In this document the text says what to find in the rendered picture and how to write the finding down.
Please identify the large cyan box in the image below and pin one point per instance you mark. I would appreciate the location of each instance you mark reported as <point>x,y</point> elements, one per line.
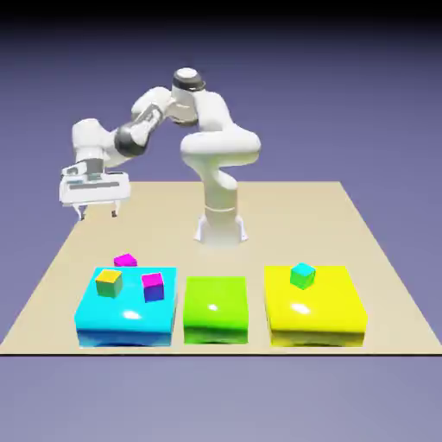
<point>126,310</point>

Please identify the small cyan and green cube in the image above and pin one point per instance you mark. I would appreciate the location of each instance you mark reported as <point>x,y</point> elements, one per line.
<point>302,275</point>

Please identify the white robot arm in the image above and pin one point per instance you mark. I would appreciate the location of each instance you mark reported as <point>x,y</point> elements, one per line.
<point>221,138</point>

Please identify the small magenta and blue cube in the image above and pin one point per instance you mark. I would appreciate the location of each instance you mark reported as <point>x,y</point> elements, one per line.
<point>153,287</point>

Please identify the small orange and green cube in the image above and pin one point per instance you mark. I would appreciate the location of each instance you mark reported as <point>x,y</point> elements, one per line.
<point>109,284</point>

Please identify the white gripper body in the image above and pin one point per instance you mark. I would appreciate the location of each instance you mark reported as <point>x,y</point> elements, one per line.
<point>93,189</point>

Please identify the large green box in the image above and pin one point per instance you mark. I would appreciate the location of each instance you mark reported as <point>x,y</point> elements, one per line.
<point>215,307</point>

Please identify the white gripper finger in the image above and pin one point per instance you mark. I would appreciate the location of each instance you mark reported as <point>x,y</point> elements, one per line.
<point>114,209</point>
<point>81,211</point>

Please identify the large yellow box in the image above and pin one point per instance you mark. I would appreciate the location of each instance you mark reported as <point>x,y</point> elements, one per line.
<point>314,310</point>

